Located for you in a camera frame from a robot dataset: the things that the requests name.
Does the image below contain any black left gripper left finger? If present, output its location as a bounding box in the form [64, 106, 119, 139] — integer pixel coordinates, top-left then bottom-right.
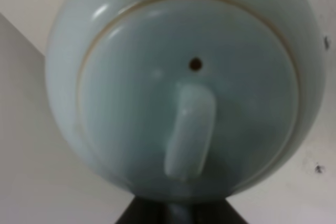
[116, 197, 173, 224]

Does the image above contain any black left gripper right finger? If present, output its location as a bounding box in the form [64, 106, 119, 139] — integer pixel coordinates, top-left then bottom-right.
[186, 199, 248, 224]

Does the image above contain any pale blue porcelain teapot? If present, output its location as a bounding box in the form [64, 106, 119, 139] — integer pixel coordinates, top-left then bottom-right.
[45, 0, 325, 202]

